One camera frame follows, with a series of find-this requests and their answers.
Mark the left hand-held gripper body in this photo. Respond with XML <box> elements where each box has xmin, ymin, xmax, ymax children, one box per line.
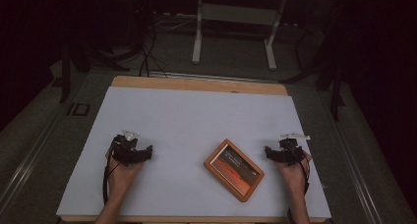
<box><xmin>111</xmin><ymin>129</ymin><xmax>148</xmax><ymax>168</ymax></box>

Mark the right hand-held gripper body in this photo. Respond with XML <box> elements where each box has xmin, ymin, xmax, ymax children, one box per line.
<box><xmin>274</xmin><ymin>132</ymin><xmax>312</xmax><ymax>167</ymax></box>

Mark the person's right hand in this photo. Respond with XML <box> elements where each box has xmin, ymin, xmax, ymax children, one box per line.
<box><xmin>274</xmin><ymin>149</ymin><xmax>313</xmax><ymax>200</ymax></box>

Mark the person's left hand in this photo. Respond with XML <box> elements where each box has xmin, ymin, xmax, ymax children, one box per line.
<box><xmin>105</xmin><ymin>148</ymin><xmax>146</xmax><ymax>200</ymax></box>

